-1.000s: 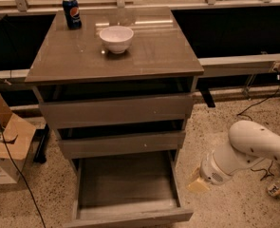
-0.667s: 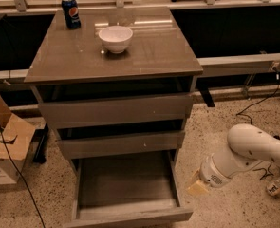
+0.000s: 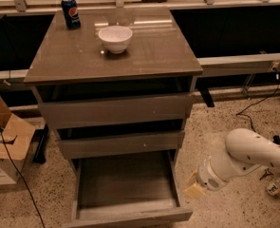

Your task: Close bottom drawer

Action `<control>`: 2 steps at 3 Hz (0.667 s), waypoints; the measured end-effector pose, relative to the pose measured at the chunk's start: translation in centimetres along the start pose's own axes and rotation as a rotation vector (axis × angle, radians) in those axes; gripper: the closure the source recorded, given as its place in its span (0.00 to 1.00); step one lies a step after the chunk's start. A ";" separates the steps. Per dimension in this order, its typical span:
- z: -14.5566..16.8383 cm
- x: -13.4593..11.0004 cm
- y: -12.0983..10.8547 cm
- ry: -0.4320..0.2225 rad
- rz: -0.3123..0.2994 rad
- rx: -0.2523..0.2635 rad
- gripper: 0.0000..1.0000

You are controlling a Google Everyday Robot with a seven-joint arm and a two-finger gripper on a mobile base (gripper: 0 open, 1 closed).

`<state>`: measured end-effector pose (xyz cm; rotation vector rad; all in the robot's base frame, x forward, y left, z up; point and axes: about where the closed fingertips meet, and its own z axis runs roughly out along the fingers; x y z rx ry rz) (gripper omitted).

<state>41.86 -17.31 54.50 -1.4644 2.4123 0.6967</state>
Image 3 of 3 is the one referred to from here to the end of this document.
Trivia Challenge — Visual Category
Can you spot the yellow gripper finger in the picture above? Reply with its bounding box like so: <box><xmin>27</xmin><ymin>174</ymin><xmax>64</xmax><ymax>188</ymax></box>
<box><xmin>184</xmin><ymin>182</ymin><xmax>205</xmax><ymax>198</ymax></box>
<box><xmin>187</xmin><ymin>170</ymin><xmax>197</xmax><ymax>185</ymax></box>

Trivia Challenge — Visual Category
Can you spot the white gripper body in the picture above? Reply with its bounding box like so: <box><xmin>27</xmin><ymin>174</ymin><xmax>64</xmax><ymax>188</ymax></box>
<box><xmin>196</xmin><ymin>157</ymin><xmax>227</xmax><ymax>191</ymax></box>

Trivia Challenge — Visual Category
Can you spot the grey bottom drawer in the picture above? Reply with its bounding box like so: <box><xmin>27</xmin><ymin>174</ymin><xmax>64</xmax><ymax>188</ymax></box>
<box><xmin>63</xmin><ymin>151</ymin><xmax>193</xmax><ymax>228</ymax></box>

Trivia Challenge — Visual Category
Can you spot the grey drawer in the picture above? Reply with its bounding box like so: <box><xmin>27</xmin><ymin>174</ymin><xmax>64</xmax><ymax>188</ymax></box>
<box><xmin>63</xmin><ymin>151</ymin><xmax>193</xmax><ymax>228</ymax></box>
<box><xmin>58</xmin><ymin>119</ymin><xmax>185</xmax><ymax>159</ymax></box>
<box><xmin>37</xmin><ymin>79</ymin><xmax>195</xmax><ymax>130</ymax></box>

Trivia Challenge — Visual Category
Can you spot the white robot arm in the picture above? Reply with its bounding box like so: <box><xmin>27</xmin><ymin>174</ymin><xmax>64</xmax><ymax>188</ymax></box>
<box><xmin>184</xmin><ymin>128</ymin><xmax>280</xmax><ymax>198</ymax></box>

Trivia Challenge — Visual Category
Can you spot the grey middle drawer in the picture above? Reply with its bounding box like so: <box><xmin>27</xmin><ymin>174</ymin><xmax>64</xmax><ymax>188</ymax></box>
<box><xmin>58</xmin><ymin>119</ymin><xmax>185</xmax><ymax>159</ymax></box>

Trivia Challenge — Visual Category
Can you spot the grey drawer cabinet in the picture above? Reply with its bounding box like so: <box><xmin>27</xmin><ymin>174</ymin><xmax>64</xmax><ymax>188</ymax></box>
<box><xmin>23</xmin><ymin>6</ymin><xmax>204</xmax><ymax>176</ymax></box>

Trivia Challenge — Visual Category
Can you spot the grey top drawer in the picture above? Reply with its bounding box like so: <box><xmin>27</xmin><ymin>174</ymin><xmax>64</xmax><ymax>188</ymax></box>
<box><xmin>37</xmin><ymin>79</ymin><xmax>195</xmax><ymax>130</ymax></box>

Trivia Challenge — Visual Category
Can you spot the black stand leg left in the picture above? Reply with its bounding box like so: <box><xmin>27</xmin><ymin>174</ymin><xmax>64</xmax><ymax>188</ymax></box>
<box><xmin>33</xmin><ymin>125</ymin><xmax>49</xmax><ymax>164</ymax></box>

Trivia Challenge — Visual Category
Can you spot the white ceramic bowl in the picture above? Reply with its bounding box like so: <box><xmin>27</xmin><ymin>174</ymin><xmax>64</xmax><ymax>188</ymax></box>
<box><xmin>98</xmin><ymin>26</ymin><xmax>133</xmax><ymax>54</ymax></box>

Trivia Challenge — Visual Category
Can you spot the open cardboard box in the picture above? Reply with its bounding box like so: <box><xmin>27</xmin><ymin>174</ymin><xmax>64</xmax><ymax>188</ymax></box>
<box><xmin>0</xmin><ymin>96</ymin><xmax>35</xmax><ymax>185</ymax></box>

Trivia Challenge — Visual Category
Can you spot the blue Pepsi can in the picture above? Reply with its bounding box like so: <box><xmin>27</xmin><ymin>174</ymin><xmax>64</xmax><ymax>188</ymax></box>
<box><xmin>61</xmin><ymin>0</ymin><xmax>81</xmax><ymax>29</ymax></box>

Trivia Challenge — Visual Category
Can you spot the black cable on left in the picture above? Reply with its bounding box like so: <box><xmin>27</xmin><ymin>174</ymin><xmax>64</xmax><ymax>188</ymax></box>
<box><xmin>0</xmin><ymin>102</ymin><xmax>47</xmax><ymax>228</ymax></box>

